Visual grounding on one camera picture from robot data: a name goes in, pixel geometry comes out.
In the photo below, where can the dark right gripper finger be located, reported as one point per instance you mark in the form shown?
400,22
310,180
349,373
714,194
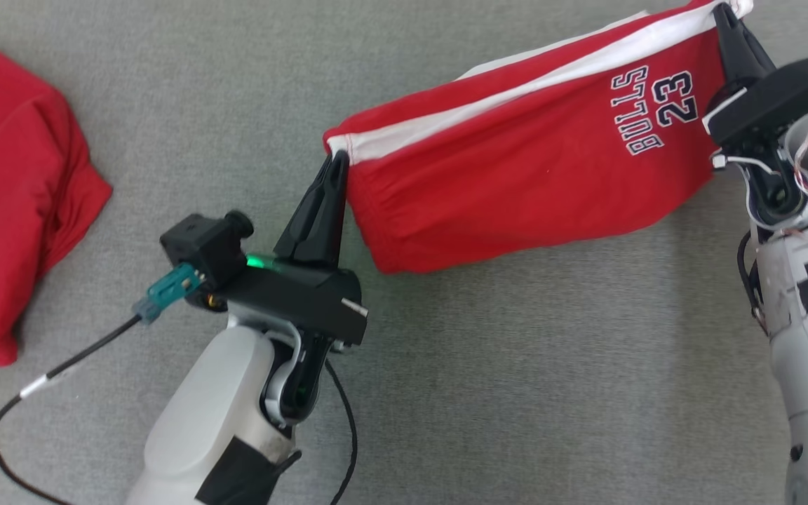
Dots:
730,59
755,63

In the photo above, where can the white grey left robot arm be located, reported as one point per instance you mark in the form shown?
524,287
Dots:
214,407

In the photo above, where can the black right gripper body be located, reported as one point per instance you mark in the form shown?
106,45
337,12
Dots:
783,91

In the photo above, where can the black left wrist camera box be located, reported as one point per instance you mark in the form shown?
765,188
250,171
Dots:
200,245

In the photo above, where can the red white-sleeved Bulls jersey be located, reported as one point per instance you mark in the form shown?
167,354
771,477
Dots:
11,210

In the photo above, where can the red Bulls basketball shorts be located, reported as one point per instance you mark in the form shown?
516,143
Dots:
516,175

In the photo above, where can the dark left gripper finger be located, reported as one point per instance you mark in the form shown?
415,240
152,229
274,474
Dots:
309,231
339,210

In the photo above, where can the grey fabric sofa cushion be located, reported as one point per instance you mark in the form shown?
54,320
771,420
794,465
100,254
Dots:
516,386

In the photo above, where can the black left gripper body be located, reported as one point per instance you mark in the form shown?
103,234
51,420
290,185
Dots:
299,298

